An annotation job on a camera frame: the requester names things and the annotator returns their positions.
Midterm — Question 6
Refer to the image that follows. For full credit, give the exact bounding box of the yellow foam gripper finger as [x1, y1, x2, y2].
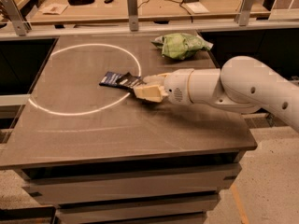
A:
[143, 73, 168, 85]
[134, 84, 168, 103]

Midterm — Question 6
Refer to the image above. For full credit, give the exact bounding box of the black rxbar chocolate wrapper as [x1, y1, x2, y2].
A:
[116, 73, 144, 91]

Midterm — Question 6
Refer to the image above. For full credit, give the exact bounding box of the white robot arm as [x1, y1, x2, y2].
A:
[134, 56, 299, 131]

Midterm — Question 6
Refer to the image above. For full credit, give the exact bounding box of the green jalapeno chip bag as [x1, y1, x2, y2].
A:
[151, 33, 213, 61]

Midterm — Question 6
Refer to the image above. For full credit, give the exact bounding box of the blue rxbar wrapper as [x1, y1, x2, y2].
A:
[99, 71, 122, 88]

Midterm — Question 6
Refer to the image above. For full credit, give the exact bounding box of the white paper sheet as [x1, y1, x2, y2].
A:
[186, 2, 209, 14]

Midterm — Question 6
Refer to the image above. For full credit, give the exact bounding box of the small black remote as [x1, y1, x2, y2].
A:
[104, 0, 114, 4]

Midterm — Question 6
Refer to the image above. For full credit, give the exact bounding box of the grey drawer cabinet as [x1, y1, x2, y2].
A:
[13, 152, 243, 224]

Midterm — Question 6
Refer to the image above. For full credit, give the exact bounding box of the black pouch on desk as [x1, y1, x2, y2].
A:
[68, 0, 95, 6]

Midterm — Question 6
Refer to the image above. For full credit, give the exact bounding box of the paper packet on desk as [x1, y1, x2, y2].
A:
[42, 4, 67, 15]

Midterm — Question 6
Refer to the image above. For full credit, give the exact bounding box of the grey metal bracket middle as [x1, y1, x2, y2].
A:
[127, 0, 138, 31]

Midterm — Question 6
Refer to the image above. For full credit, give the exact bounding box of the grey metal bracket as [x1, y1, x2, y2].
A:
[0, 0, 31, 36]
[235, 0, 254, 26]
[127, 0, 138, 31]

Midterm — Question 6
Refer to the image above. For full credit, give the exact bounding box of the grey metal bracket right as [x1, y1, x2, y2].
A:
[235, 0, 254, 26]

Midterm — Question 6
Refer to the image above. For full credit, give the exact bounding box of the grey metal bracket left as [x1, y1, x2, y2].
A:
[0, 0, 31, 36]

